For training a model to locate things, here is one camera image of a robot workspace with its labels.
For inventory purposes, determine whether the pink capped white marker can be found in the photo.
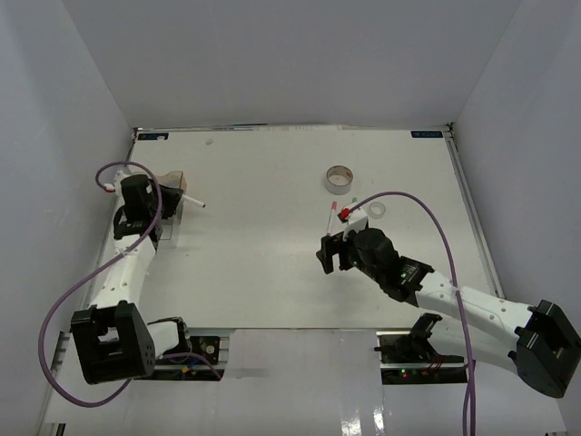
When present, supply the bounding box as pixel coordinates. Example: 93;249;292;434
326;201;338;235

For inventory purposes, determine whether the red capped white marker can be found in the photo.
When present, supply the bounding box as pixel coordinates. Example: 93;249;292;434
182;194;206;208

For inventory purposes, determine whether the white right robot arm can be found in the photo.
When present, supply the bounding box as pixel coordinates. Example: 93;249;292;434
316;228;580;399

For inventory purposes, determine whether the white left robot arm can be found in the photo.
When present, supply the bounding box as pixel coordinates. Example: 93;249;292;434
71;172;192;384

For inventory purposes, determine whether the small clear tape roll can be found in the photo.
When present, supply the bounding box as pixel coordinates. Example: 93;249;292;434
368;202;386;219

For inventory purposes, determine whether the clear brown organizer container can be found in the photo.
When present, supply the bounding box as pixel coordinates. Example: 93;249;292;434
157;171;187;249

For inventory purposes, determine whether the black label left corner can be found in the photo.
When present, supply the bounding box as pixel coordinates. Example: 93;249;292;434
137;133;169;141

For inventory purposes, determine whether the black label corner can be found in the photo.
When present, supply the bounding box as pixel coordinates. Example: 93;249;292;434
410;130;443;139
137;133;169;141

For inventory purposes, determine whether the large white tape roll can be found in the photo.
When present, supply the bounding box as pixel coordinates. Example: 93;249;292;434
324;165;354;195

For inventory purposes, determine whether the black label right corner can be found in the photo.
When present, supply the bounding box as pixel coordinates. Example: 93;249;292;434
410;130;443;139

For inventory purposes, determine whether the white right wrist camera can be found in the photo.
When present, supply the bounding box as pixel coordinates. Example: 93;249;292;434
338;207;369;242

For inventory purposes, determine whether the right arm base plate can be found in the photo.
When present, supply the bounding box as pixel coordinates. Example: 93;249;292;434
374;331;468;386

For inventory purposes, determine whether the aluminium rail right edge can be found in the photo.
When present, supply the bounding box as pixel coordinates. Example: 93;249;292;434
443;123;505;298

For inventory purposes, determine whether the aluminium rail edge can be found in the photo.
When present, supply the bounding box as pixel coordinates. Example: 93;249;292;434
50;332;71;379
443;123;505;298

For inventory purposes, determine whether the aluminium rail left edge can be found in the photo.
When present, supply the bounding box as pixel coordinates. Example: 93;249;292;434
50;332;71;379

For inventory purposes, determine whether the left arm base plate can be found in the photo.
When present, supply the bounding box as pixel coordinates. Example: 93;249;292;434
152;335;227;382

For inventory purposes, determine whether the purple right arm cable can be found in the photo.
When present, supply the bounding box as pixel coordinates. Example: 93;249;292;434
347;191;477;436

